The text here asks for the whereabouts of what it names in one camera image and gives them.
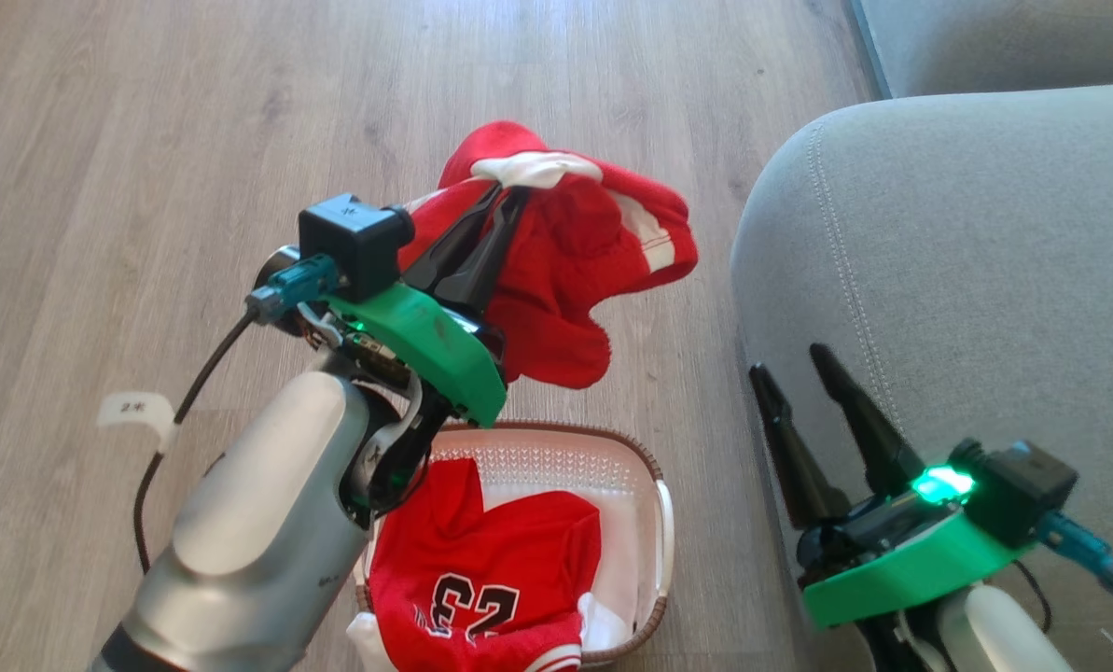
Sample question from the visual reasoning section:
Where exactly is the white basket with brown rim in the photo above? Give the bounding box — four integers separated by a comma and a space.
351, 420, 676, 669

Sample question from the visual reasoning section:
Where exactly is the red jersey number 23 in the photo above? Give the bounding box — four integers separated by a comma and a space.
346, 457, 633, 672

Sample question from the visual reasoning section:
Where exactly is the red garment with white trim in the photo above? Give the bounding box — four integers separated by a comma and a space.
397, 120, 699, 390

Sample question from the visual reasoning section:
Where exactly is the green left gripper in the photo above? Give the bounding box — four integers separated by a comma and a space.
325, 183, 533, 429

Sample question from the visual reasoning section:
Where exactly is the grey sofa cushion with seam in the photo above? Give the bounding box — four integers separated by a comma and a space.
731, 84, 1113, 672

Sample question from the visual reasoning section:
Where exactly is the white paper cable tag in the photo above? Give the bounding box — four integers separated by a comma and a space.
97, 392, 177, 455

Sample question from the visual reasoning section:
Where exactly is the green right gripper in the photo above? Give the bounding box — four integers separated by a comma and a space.
748, 343, 1035, 629

